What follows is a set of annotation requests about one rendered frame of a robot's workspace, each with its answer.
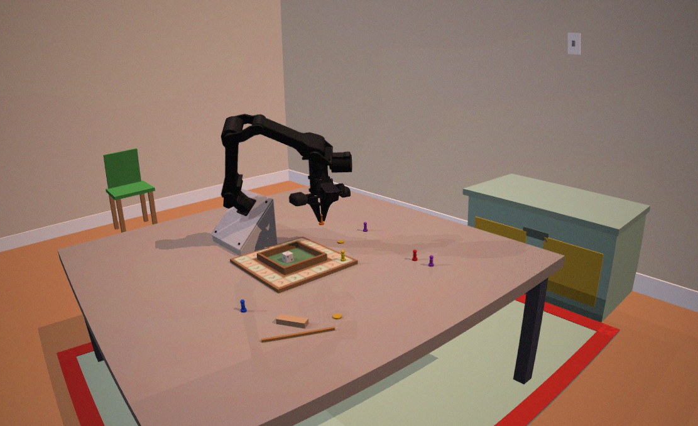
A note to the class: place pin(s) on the white die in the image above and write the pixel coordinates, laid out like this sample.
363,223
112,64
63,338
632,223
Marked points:
287,256

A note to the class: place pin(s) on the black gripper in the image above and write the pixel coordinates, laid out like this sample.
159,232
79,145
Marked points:
298,199

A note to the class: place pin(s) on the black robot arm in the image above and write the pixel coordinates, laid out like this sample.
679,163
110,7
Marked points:
312,147

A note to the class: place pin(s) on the brown wooden stick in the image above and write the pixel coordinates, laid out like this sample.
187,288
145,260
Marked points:
306,333

